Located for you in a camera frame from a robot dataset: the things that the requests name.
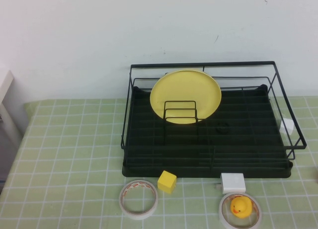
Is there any yellow round plate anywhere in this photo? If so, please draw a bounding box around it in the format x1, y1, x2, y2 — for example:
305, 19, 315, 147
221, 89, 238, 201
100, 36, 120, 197
149, 69, 223, 125

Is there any yellow cube block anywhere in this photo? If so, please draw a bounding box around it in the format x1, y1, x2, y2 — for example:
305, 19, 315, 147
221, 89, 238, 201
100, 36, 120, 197
157, 170, 177, 195

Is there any green checked tablecloth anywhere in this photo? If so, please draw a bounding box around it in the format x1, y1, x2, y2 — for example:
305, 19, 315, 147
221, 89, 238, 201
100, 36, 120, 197
0, 96, 318, 229

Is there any white power adapter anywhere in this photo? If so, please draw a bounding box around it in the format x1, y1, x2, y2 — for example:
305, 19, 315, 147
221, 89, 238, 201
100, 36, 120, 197
215, 173, 246, 194

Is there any white tape roll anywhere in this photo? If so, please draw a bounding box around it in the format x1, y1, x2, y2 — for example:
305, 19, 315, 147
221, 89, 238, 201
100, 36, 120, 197
218, 192, 262, 228
118, 180, 159, 220

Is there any yellow rubber duck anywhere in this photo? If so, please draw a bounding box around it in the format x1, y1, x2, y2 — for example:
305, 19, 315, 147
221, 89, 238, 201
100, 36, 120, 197
230, 198, 253, 219

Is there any white cube block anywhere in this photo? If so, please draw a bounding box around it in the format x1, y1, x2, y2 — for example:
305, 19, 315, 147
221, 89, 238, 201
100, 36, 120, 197
279, 118, 295, 135

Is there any white cabinet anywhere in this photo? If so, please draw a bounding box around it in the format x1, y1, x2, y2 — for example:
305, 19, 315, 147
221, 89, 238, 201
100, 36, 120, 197
0, 62, 29, 182

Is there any black wire dish rack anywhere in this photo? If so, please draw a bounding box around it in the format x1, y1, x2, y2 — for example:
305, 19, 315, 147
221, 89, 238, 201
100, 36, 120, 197
120, 61, 308, 170

